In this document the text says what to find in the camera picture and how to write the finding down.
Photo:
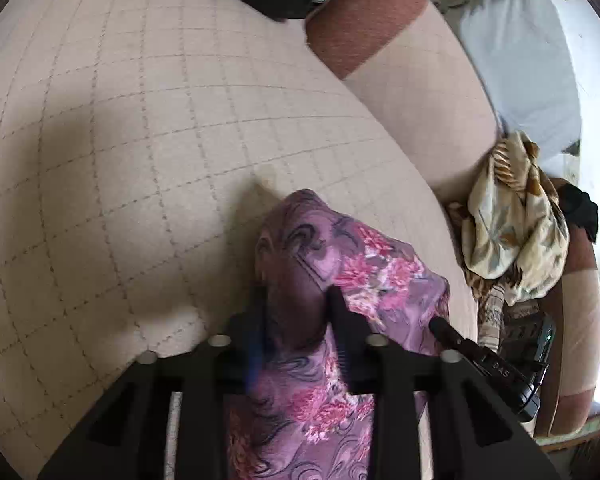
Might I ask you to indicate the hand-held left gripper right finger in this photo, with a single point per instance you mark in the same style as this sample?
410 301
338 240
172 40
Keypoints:
347 345

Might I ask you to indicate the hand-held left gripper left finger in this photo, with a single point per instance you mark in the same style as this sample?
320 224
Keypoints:
245 340

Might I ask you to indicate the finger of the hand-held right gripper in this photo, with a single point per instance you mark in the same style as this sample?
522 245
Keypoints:
450 336

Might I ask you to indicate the purple floral long-sleeved shirt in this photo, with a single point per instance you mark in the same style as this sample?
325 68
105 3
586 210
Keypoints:
380 270

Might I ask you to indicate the brown animal print cloth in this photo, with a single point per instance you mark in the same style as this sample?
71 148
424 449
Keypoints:
482 287

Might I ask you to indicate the pink and brown sofa backrest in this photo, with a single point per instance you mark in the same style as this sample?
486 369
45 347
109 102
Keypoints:
577 320

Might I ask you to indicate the cream floral blanket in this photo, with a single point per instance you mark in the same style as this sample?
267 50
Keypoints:
515 220

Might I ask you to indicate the pink and brown sofa bolster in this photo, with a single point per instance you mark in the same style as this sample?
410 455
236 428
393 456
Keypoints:
420 85

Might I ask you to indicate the grey pillow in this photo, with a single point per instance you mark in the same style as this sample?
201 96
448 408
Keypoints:
520 50

